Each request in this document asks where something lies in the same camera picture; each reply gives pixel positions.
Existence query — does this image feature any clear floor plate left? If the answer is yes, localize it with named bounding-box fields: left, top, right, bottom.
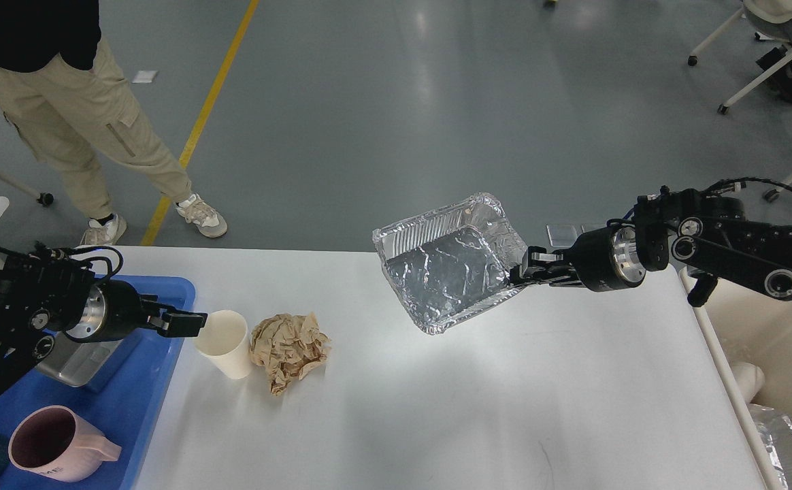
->
left=546, top=224, right=582, bottom=248

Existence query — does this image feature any white office chair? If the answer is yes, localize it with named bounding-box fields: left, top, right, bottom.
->
left=687, top=1, right=792, bottom=114

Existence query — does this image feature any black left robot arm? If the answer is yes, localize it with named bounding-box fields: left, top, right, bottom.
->
left=0, top=243, right=208, bottom=396

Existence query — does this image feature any cream paper cup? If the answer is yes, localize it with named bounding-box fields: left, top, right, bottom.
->
left=193, top=310, right=254, bottom=380

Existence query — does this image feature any white roll in bin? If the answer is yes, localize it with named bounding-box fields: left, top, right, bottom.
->
left=729, top=361, right=765, bottom=404

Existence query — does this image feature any aluminium foil tray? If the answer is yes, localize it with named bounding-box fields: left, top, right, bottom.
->
left=372, top=193, right=527, bottom=336

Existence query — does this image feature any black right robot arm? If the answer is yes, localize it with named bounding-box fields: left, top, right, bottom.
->
left=509, top=178, right=792, bottom=308

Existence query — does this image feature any clear floor plate right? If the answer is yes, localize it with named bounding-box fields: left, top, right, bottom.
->
left=580, top=223, right=606, bottom=233

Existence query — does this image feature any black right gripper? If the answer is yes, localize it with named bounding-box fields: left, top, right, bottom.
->
left=509, top=226, right=647, bottom=292

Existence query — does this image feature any cream plastic bin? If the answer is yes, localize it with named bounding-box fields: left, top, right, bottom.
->
left=679, top=263, right=792, bottom=490

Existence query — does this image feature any pink ceramic mug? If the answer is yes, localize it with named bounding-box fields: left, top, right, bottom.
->
left=7, top=404, right=122, bottom=482

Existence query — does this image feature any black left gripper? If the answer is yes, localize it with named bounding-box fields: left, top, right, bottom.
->
left=66, top=280, right=208, bottom=342

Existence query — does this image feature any clear floor plate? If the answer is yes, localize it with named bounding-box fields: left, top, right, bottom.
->
left=546, top=224, right=582, bottom=248
left=580, top=223, right=606, bottom=233

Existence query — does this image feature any person in khaki trousers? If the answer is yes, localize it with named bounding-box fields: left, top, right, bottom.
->
left=0, top=1, right=228, bottom=247

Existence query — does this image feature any brown paper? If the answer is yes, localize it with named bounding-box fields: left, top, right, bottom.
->
left=250, top=312, right=331, bottom=397

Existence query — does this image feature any stainless steel square tray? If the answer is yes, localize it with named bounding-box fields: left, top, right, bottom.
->
left=35, top=333, right=132, bottom=393

